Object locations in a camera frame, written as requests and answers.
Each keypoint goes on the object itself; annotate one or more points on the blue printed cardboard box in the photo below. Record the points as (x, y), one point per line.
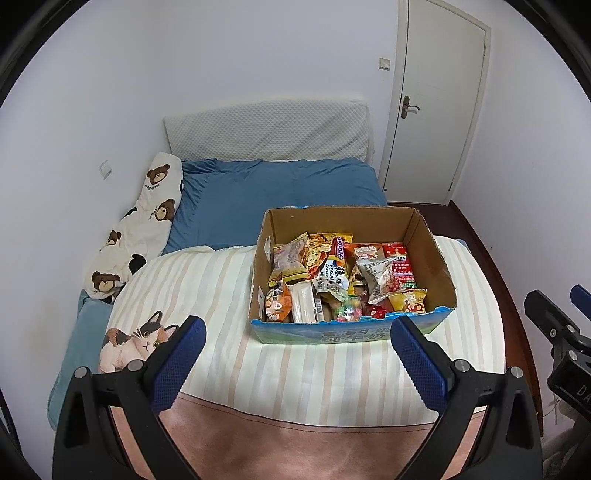
(351, 334)

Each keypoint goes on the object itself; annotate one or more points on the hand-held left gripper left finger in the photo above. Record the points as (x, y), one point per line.
(184, 355)

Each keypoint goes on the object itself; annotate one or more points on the blue bedsheet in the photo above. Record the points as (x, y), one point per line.
(277, 184)

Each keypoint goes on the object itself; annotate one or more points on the light blue cloth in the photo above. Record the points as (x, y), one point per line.
(78, 341)

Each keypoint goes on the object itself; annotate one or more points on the colourful candy bag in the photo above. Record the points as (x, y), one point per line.
(347, 310)

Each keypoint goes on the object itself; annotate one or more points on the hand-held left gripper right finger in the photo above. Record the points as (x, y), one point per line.
(418, 360)

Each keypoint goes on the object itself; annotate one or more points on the pile of assorted snacks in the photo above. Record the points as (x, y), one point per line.
(323, 267)

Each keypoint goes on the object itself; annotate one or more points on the grey textured pillow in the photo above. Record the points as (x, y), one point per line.
(268, 129)

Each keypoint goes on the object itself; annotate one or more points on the white door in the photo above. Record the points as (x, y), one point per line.
(434, 92)

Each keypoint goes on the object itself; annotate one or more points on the striped cat print blanket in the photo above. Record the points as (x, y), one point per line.
(207, 286)

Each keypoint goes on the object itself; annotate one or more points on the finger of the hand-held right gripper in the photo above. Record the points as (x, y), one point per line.
(549, 321)
(581, 300)

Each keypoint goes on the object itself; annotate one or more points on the white wall socket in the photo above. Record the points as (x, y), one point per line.
(105, 169)

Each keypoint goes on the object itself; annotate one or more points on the white bear print cloth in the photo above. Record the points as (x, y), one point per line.
(147, 217)

